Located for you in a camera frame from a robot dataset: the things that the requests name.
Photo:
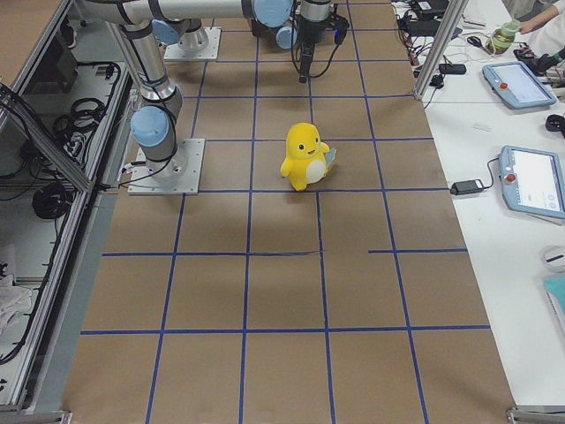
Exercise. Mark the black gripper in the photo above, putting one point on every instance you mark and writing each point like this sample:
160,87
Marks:
307,32

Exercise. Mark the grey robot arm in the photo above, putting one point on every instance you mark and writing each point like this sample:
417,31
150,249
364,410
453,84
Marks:
135,25
299,26

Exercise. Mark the yellow plush dinosaur toy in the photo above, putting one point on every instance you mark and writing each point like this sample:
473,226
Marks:
308,159

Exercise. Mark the black power brick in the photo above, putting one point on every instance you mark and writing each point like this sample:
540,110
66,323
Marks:
465,187

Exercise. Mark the far blue teach pendant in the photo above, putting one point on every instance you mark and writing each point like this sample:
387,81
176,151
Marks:
517,85

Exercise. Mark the blue teach pendant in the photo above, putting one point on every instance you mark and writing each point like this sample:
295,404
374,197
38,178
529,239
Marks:
517,85
532,182

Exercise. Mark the near blue teach pendant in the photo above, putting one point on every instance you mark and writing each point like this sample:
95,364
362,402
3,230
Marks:
532,182

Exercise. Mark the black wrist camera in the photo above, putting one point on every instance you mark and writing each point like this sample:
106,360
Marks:
340,26

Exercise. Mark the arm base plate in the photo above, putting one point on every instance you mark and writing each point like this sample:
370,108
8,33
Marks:
196,46
181,175

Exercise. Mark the aluminium frame post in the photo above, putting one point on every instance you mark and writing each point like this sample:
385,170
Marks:
441,40

